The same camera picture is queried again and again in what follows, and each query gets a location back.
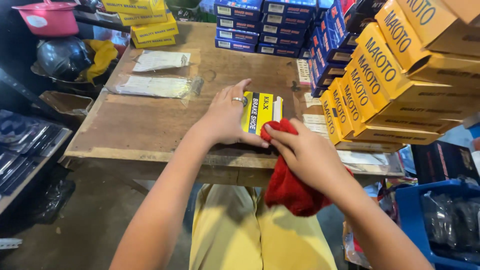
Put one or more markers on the person's right hand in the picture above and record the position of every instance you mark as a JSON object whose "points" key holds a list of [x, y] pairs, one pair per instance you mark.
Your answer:
{"points": [[315, 161]]}

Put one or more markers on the yellow rag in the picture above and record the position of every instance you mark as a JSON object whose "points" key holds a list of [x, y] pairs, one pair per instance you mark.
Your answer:
{"points": [[101, 56]]}

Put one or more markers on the white paper slips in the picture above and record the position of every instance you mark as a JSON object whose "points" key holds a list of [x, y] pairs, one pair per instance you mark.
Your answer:
{"points": [[314, 122]]}

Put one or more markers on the clear bag with paper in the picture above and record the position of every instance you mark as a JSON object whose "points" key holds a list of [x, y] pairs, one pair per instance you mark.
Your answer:
{"points": [[161, 60], [153, 87]]}

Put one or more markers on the worn wooden table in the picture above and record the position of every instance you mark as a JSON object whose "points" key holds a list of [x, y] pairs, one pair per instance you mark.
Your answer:
{"points": [[150, 123]]}

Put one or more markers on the black helmet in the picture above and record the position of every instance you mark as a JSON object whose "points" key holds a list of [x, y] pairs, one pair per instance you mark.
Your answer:
{"points": [[62, 56]]}

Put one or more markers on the red pot with lid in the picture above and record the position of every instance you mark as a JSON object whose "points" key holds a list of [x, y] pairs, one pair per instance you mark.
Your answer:
{"points": [[48, 20]]}

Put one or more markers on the small yellow black-striped box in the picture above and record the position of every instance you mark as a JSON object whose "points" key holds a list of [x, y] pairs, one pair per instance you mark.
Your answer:
{"points": [[260, 110]]}

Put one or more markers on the person's left hand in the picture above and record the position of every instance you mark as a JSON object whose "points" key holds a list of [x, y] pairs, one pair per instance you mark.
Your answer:
{"points": [[221, 120]]}

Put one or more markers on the stack of large yellow cartons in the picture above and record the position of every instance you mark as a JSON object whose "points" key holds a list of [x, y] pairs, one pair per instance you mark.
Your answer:
{"points": [[390, 78]]}

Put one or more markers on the blue plastic crate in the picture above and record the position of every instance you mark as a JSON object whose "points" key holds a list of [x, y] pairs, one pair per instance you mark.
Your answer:
{"points": [[412, 217]]}

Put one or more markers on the black printed carton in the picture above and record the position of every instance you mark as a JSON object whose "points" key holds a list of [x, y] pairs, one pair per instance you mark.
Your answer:
{"points": [[438, 161]]}

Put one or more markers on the person's yellow trousers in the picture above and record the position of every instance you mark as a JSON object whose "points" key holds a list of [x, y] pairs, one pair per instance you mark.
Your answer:
{"points": [[240, 236]]}

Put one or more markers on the heap of plastic bags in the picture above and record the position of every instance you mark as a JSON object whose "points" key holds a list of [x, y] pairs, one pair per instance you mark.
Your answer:
{"points": [[356, 240]]}

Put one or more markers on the white label sheet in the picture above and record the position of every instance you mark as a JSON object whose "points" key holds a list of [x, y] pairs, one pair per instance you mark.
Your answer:
{"points": [[303, 71]]}

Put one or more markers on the black plastic bag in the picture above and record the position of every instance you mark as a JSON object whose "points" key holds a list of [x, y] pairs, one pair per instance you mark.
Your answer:
{"points": [[52, 198]]}

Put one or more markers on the brown cardboard box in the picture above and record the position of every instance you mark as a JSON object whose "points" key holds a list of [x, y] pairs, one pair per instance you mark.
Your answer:
{"points": [[67, 105]]}

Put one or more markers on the flat yellow carton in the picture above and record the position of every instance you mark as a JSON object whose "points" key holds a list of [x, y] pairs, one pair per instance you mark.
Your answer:
{"points": [[131, 5], [144, 18], [153, 42], [157, 32]]}

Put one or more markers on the red fluffy cloth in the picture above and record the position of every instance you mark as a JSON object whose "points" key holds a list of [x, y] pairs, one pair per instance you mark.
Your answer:
{"points": [[290, 191]]}

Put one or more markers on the stack of blue cartons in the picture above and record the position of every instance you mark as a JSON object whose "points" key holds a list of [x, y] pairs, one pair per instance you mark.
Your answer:
{"points": [[262, 33]]}

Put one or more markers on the shelf of dark packets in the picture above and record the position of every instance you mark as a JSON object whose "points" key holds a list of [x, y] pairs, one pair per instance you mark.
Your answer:
{"points": [[22, 150]]}

